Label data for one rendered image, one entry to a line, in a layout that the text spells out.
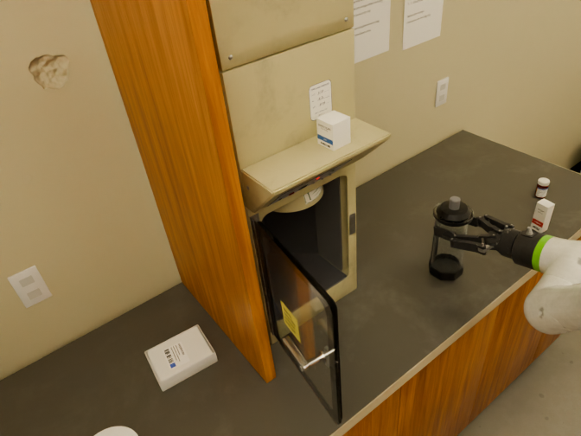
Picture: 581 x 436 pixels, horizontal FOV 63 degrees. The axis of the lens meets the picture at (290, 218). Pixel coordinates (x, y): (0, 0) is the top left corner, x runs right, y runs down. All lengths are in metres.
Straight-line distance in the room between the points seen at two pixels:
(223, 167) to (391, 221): 0.99
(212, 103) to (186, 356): 0.76
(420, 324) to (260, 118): 0.75
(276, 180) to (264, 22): 0.29
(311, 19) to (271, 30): 0.10
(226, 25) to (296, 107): 0.24
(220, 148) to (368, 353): 0.74
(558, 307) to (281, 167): 0.63
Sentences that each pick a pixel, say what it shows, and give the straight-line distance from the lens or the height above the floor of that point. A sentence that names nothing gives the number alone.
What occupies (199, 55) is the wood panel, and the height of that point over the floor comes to 1.78.
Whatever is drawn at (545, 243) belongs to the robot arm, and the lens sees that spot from 1.27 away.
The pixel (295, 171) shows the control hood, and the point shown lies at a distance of 0.94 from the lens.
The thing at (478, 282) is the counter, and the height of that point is 0.94.
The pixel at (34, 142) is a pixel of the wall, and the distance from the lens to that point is 1.28.
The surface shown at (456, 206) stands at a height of 1.20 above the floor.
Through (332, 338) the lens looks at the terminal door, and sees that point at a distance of 0.90.
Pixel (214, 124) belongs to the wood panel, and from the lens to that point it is 0.80.
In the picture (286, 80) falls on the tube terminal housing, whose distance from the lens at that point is 0.97.
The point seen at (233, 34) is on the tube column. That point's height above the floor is 1.77.
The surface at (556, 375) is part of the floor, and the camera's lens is 2.60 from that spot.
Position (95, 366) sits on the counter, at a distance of 1.47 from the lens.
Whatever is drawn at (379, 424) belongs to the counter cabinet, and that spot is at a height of 0.73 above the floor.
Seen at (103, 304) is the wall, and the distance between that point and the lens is 1.56.
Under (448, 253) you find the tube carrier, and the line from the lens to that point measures 1.45.
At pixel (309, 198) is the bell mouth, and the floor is 1.34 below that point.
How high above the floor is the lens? 2.01
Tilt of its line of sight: 37 degrees down
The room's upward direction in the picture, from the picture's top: 7 degrees counter-clockwise
